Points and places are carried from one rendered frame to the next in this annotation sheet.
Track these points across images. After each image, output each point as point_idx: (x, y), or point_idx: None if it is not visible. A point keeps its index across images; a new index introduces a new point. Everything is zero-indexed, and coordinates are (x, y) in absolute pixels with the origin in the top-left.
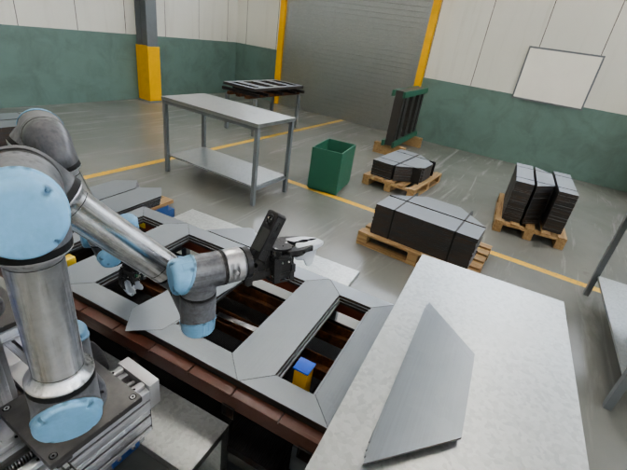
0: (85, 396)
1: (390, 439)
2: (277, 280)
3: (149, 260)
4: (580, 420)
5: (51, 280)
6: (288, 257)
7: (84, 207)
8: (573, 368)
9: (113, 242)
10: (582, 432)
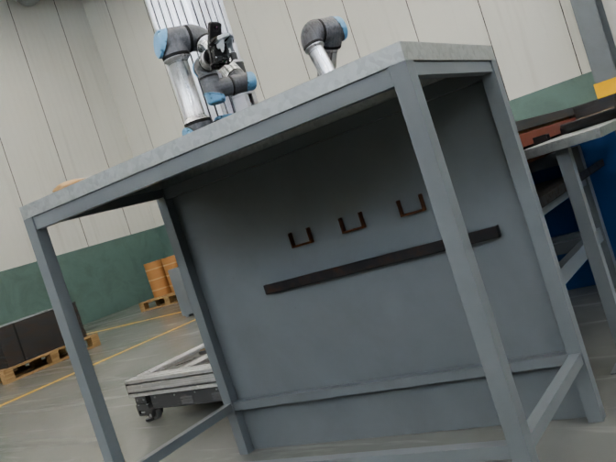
0: (190, 128)
1: None
2: (211, 62)
3: (220, 69)
4: (170, 141)
5: (172, 69)
6: (210, 47)
7: (203, 45)
8: (236, 112)
9: None
10: (158, 147)
